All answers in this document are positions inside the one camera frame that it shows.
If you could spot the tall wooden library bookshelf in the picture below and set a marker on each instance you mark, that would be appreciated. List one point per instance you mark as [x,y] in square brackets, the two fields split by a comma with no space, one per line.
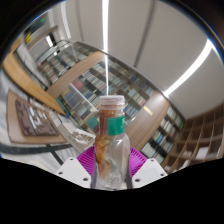
[100,83]

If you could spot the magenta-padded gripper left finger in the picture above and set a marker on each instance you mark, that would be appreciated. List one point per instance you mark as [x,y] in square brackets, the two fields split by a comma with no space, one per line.
[71,171]

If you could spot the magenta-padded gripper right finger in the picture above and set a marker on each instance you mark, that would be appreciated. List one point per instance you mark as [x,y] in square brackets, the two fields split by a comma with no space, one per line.
[150,171]

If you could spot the open wooden cubby shelf unit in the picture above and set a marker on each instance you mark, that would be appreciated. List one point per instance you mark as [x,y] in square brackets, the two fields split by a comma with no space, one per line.
[200,140]

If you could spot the beige wooden building model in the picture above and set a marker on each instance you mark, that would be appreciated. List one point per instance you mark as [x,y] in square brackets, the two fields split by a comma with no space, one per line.
[80,136]

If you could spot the brown building model on board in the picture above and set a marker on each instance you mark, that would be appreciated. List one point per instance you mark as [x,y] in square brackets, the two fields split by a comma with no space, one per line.
[33,121]

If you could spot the clear green-labelled plastic bottle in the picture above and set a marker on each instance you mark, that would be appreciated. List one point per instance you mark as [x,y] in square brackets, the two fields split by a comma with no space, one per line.
[112,150]

